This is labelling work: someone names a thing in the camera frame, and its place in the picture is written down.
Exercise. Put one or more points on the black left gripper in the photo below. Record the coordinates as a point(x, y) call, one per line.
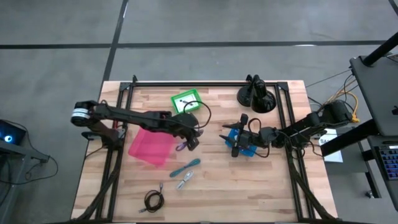
point(186, 126)

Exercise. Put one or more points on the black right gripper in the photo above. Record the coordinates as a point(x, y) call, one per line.
point(252, 138)

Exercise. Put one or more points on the green plastic basket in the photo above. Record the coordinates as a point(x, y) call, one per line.
point(173, 100)

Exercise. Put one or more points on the pink plastic bin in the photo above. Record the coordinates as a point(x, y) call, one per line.
point(149, 149)

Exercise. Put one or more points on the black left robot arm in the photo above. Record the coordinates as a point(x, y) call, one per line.
point(140, 118)

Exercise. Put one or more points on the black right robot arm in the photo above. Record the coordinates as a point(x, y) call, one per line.
point(311, 121)

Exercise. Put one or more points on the blue plastic basket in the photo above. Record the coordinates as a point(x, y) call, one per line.
point(250, 151)

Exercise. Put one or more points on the white paper sheet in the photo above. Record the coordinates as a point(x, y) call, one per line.
point(334, 155)

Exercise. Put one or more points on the dark grey desk top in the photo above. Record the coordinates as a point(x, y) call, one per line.
point(379, 93)

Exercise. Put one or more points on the black keyboard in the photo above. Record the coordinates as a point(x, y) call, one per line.
point(388, 161)

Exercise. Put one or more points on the black pole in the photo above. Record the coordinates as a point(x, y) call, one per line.
point(379, 51)

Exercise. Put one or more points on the grey metal stand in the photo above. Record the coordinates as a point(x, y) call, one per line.
point(18, 151)

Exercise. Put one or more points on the black computer tower blue light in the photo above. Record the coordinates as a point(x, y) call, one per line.
point(12, 133)

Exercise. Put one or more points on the black camera stand base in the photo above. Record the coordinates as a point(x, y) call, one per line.
point(264, 102)

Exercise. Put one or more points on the black table frame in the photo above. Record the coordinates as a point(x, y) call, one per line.
point(202, 84)

